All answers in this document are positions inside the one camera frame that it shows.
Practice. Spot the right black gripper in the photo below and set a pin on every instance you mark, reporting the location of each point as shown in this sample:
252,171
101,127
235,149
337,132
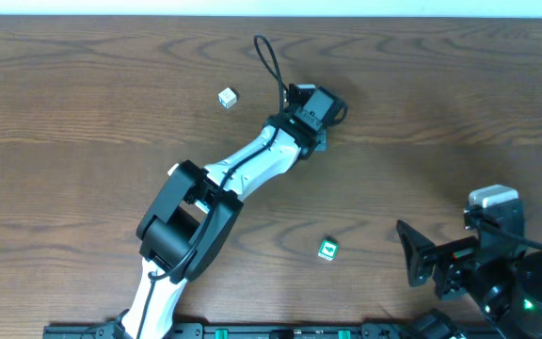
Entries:
438,264

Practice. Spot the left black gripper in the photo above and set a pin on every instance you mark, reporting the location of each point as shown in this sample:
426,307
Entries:
323,138

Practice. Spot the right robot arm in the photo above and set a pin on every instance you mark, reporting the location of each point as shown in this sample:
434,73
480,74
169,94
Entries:
517,313

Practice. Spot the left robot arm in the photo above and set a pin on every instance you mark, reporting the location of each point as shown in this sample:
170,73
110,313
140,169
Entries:
192,215

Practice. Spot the white block blue side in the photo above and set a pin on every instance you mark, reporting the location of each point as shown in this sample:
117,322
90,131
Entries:
227,97

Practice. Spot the green number 4 block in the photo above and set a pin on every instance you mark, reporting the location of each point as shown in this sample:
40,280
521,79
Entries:
328,250

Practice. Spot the white block green side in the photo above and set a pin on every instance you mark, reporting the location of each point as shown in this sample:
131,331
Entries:
172,169

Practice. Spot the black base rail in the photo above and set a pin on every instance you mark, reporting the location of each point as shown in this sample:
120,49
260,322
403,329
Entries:
199,331

